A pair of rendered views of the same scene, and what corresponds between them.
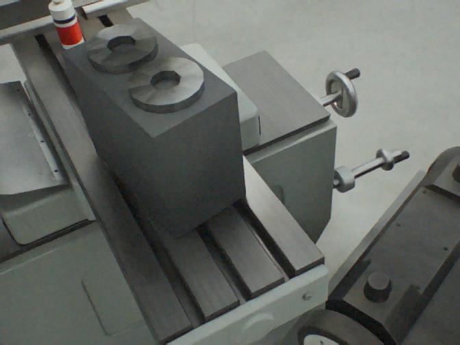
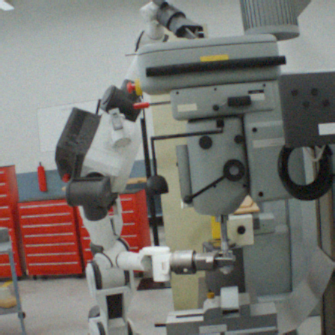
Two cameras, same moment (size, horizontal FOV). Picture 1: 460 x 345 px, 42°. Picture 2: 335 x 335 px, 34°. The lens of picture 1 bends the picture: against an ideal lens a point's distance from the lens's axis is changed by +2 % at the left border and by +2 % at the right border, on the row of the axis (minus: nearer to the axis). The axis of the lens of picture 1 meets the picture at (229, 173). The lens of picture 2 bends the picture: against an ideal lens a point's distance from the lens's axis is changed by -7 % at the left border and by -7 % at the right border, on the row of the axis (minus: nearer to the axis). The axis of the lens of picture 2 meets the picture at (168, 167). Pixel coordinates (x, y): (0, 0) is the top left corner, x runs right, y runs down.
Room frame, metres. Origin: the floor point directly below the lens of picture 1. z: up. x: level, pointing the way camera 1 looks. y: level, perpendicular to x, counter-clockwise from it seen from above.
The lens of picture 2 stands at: (2.69, 0.92, 1.58)
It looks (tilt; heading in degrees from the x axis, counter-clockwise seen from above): 3 degrees down; 206
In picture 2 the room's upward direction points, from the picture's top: 6 degrees counter-clockwise
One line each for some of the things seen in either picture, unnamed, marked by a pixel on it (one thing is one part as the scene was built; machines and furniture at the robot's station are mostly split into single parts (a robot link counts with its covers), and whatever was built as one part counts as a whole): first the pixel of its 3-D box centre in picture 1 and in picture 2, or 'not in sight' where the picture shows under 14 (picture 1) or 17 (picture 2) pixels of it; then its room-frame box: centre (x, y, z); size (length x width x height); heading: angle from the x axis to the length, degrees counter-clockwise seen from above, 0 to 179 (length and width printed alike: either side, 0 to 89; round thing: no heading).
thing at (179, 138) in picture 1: (157, 122); (223, 265); (0.61, 0.09, 1.05); 0.22 x 0.12 x 0.20; 33
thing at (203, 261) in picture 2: not in sight; (200, 262); (0.89, 0.12, 1.14); 0.13 x 0.12 x 0.10; 10
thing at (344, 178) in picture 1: (370, 165); not in sight; (0.96, -0.34, 0.53); 0.22 x 0.06 x 0.06; 113
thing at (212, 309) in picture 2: not in sight; (212, 307); (1.12, 0.25, 1.04); 0.12 x 0.06 x 0.04; 20
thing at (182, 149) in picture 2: not in sight; (185, 176); (0.92, 0.10, 1.45); 0.04 x 0.04 x 0.21; 23
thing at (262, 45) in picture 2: not in sight; (209, 65); (0.87, 0.22, 1.81); 0.47 x 0.26 x 0.16; 113
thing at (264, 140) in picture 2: not in sight; (273, 158); (0.81, 0.39, 1.47); 0.24 x 0.19 x 0.26; 23
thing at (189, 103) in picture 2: not in sight; (222, 101); (0.86, 0.25, 1.68); 0.34 x 0.24 x 0.10; 113
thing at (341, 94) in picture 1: (328, 100); not in sight; (1.07, -0.25, 0.65); 0.16 x 0.12 x 0.12; 113
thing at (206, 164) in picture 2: not in sight; (217, 164); (0.88, 0.21, 1.47); 0.21 x 0.19 x 0.32; 23
